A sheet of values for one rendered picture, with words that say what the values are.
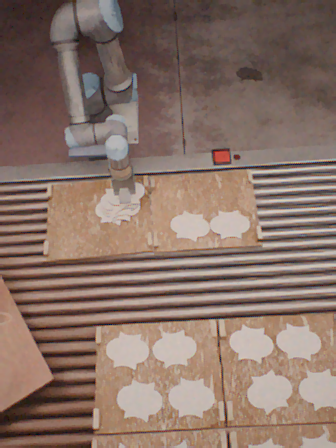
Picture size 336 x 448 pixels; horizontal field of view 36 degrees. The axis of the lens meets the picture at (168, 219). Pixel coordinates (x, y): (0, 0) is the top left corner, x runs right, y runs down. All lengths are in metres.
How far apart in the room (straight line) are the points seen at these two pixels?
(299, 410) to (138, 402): 0.51
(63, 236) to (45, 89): 2.10
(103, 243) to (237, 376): 0.69
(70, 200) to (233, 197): 0.65
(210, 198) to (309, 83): 2.02
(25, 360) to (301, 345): 0.90
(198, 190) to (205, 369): 0.72
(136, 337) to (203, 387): 0.28
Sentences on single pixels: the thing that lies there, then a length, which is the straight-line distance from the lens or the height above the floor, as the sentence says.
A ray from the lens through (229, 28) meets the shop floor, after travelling 4.31.
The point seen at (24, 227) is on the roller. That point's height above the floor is 0.92.
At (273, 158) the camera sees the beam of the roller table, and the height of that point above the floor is 0.92.
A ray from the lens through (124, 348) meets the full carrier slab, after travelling 1.79.
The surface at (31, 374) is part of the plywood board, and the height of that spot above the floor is 1.04.
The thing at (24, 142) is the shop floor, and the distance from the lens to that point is 3.66.
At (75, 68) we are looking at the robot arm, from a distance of 1.87.
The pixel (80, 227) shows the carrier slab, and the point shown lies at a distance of 2.03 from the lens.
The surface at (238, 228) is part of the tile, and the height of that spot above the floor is 0.94.
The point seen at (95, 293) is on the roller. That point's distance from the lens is 1.91.
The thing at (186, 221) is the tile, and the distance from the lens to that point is 1.98.
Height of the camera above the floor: 2.63
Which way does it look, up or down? 58 degrees down
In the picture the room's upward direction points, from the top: 5 degrees counter-clockwise
